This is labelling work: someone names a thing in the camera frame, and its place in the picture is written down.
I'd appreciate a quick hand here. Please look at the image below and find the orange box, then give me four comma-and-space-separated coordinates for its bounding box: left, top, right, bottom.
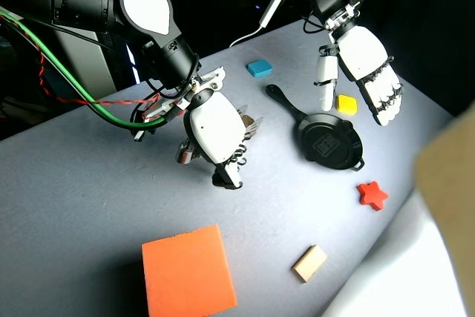
140, 223, 238, 317

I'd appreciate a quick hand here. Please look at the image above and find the black cast iron skillet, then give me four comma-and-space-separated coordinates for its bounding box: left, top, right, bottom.
264, 84, 366, 172

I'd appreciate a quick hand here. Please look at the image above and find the grey table cloth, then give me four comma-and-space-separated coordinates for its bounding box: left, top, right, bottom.
0, 18, 456, 317

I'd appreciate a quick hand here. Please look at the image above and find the red star block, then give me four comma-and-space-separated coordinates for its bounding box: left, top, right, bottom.
356, 180, 390, 212

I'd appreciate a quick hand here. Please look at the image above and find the white backdrop sheet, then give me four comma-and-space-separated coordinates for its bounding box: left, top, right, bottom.
322, 190, 468, 317

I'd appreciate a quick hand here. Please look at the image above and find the beige wooden block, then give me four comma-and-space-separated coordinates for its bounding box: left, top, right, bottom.
291, 244, 329, 284

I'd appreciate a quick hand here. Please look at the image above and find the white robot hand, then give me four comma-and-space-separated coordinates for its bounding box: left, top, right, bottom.
313, 25, 404, 127
183, 90, 249, 190

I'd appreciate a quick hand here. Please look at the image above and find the blue block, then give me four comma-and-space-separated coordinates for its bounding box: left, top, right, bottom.
246, 59, 274, 79

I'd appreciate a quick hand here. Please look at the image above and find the white adapter with white cable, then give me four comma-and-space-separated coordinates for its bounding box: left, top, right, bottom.
229, 0, 289, 48

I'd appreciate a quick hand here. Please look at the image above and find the yellow block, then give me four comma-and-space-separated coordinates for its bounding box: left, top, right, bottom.
335, 94, 359, 116

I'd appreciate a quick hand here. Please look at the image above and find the beige cardboard piece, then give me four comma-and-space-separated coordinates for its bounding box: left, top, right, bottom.
414, 103, 475, 317

